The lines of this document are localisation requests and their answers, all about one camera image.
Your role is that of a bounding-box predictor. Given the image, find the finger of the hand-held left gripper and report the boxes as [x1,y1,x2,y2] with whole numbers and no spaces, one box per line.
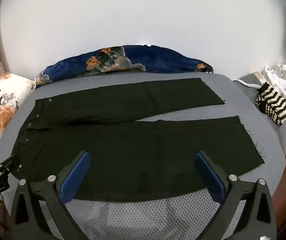
[0,154,21,180]

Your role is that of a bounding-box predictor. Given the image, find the black and cream striped knit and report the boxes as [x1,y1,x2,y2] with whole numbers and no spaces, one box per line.
[255,82,286,126]

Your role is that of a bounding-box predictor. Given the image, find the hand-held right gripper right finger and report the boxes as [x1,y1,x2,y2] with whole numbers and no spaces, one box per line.
[194,150,277,240]

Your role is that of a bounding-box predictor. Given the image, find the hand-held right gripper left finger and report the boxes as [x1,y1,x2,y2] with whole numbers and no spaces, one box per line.
[9,150,92,240]

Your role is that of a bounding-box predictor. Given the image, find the blue floral blanket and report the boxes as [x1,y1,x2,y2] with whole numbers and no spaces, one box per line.
[34,44,214,85]

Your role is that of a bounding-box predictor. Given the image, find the grey bed sheet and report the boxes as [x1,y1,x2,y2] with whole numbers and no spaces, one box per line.
[233,73,286,146]

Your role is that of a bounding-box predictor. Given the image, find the white floral pillow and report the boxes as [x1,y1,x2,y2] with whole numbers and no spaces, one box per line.
[0,72,36,157]

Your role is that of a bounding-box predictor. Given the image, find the black pants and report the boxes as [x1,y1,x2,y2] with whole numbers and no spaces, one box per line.
[11,77,265,202]

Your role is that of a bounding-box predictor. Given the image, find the grey mesh mat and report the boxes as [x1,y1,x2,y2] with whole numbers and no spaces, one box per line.
[0,73,286,240]

